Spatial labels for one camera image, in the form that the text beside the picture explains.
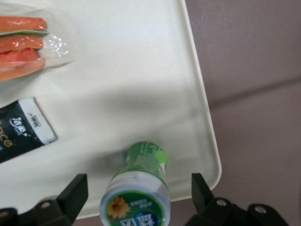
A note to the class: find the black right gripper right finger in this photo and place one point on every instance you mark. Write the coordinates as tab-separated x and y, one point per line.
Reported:
204	204

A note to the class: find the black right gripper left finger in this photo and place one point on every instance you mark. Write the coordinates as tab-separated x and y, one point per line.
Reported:
70	200

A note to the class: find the green gum bottle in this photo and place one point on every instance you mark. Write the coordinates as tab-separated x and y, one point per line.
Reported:
138	183

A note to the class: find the cream white plastic tray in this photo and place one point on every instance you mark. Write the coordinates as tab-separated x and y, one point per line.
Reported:
131	82

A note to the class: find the black tissue pack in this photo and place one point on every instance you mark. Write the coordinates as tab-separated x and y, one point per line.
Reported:
16	139

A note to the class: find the wrapped toy sandwich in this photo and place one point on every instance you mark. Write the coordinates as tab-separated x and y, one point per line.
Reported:
21	40

